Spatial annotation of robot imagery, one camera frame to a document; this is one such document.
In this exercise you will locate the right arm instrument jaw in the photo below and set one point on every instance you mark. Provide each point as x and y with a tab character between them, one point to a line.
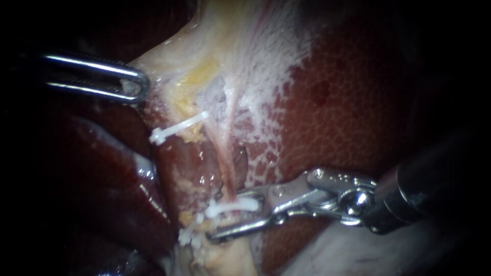
241	229
249	191

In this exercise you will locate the left arm instrument jaw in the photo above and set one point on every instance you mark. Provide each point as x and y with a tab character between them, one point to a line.
96	66

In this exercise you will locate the right arm instrument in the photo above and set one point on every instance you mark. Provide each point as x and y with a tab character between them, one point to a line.
326	191

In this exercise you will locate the white clip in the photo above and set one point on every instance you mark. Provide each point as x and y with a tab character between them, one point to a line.
230	209
188	235
176	128

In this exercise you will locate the gallbladder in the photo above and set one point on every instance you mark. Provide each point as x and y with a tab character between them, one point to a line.
192	46

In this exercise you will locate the dark right arm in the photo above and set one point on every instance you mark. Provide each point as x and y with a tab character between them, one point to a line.
425	191

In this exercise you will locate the thin tube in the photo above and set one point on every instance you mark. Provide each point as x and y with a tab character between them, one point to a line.
215	145
230	153

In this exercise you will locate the dark red liver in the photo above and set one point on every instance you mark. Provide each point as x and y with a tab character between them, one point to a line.
345	126

